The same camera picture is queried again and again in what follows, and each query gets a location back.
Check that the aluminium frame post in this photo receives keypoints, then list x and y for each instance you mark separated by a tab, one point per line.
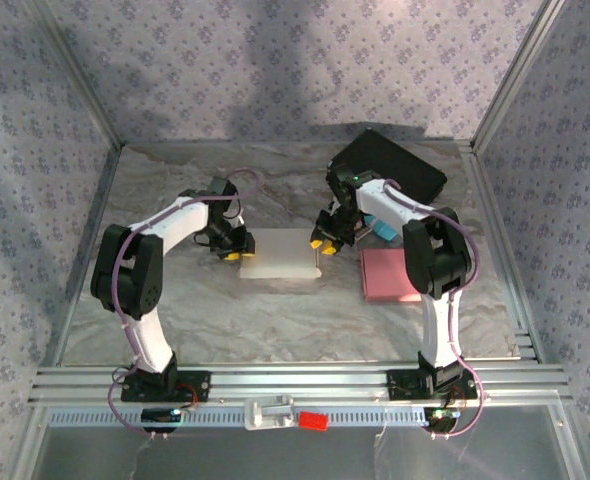
516	75
79	75

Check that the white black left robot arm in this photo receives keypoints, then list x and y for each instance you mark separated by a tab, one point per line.
180	220

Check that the pink cardboard box white inside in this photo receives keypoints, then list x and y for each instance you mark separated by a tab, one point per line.
387	275

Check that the aluminium side rail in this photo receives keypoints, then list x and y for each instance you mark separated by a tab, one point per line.
492	210
82	250

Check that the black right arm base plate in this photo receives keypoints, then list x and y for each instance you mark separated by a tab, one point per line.
402	387

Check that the long aluminium mounting rail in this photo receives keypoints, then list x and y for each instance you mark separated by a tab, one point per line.
300	382

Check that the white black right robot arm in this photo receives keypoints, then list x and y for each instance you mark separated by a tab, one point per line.
440	260

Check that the grey metal panel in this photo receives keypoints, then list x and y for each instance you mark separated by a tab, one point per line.
295	455

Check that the black electronics module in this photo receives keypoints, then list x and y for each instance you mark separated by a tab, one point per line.
157	417
442	422

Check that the black flat case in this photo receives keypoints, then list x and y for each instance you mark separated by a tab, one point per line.
400	160

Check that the small red block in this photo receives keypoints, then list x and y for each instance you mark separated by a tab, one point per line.
314	421

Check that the white plastic bracket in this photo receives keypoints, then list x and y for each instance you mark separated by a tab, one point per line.
267	415

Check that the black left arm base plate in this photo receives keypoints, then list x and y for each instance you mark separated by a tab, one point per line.
197	387

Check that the cyan cylindrical tube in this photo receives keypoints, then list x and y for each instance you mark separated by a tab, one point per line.
386	231

